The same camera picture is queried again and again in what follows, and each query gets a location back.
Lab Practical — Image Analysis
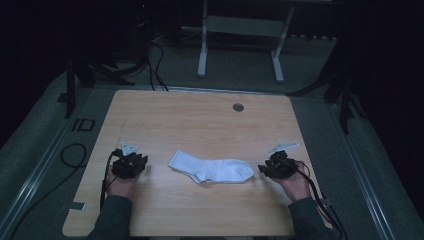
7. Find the black floor cables bundle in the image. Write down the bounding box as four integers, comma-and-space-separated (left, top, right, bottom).
145, 39, 170, 92

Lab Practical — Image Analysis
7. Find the aluminium floor rail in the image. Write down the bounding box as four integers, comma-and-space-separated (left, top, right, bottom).
0, 99, 88, 240
327, 102, 398, 240

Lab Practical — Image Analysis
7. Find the person's left hand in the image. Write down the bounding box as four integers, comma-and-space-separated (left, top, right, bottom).
104, 165, 141, 200

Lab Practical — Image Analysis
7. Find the white metal desk frame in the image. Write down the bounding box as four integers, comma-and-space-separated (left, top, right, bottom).
197, 0, 296, 84

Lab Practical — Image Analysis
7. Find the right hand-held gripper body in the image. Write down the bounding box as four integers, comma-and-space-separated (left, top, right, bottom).
267, 142, 300, 180

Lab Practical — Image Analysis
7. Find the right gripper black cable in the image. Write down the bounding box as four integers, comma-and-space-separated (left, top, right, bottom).
293, 159, 350, 240

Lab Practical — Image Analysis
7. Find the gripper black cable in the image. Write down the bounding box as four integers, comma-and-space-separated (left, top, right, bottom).
99, 149, 122, 212
293, 159, 350, 240

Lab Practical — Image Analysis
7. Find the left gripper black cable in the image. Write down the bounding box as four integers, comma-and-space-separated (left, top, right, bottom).
99, 149, 122, 212

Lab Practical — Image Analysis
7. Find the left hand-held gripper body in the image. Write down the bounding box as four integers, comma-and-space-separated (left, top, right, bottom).
111, 141, 144, 180

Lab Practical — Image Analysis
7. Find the person's right hand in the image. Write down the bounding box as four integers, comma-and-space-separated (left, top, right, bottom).
270, 160, 312, 204

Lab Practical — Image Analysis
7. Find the black metal stand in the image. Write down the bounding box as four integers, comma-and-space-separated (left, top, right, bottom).
56, 49, 136, 120
287, 39, 368, 136

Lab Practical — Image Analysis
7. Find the black looped floor cable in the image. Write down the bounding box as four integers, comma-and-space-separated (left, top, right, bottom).
7, 142, 89, 240

